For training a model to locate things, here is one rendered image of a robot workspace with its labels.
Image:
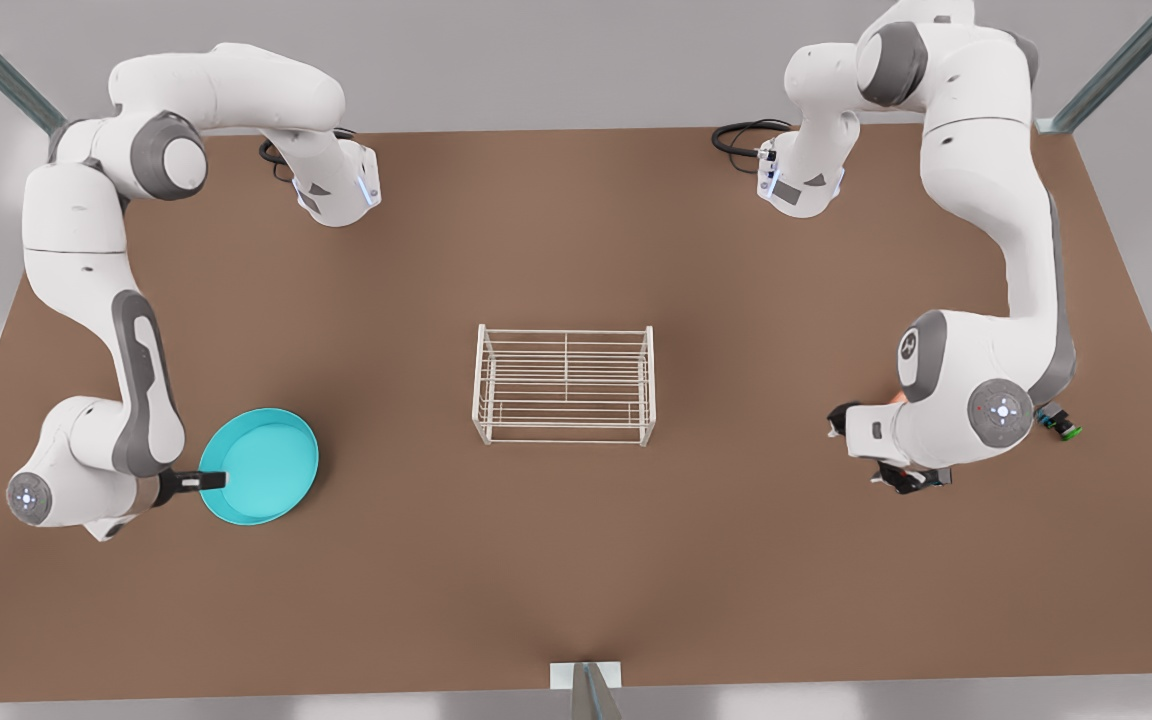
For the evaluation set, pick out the teal round plate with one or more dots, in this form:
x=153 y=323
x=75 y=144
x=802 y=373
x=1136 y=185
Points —
x=266 y=465

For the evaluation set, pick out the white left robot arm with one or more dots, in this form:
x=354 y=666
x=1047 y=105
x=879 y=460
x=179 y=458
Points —
x=986 y=180

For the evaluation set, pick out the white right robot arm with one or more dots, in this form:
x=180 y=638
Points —
x=76 y=225

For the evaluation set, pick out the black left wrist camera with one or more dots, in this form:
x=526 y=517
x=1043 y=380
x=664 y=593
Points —
x=911 y=478

